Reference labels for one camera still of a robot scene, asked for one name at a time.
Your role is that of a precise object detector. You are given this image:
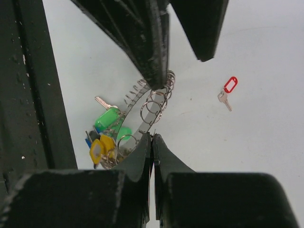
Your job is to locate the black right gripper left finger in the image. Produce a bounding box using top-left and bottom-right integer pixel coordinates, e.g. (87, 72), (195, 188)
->
(0, 133), (152, 228)

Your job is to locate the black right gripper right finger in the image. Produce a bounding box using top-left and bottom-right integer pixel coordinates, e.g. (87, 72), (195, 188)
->
(152, 134), (299, 228)

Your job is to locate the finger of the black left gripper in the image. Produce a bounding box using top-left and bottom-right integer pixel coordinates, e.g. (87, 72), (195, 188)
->
(73, 0), (169, 90)
(170, 0), (229, 62)

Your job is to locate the key with red tag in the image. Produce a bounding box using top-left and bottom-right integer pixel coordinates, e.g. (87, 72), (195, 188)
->
(218, 76), (238, 112)

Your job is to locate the large keyring with many rings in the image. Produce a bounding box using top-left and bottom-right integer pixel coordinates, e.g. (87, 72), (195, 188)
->
(85, 70), (175, 170)

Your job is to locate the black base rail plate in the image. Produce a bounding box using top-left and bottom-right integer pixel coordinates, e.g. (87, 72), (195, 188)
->
(0, 0), (77, 198)

